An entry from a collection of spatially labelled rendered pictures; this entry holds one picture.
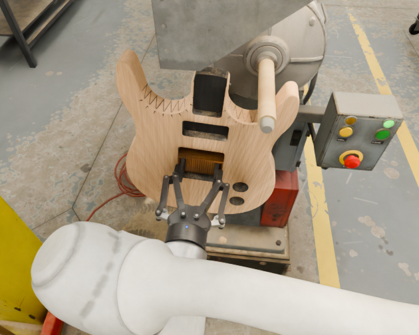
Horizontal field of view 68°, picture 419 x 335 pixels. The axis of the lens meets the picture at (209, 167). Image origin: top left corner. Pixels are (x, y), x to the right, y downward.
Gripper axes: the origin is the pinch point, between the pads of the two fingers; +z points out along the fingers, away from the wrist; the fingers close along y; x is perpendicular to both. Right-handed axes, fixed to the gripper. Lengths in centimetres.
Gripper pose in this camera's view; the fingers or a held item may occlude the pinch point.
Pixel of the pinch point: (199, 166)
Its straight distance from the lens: 68.6
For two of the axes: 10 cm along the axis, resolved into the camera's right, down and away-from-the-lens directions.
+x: 0.6, -6.6, -7.5
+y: 9.9, 1.3, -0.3
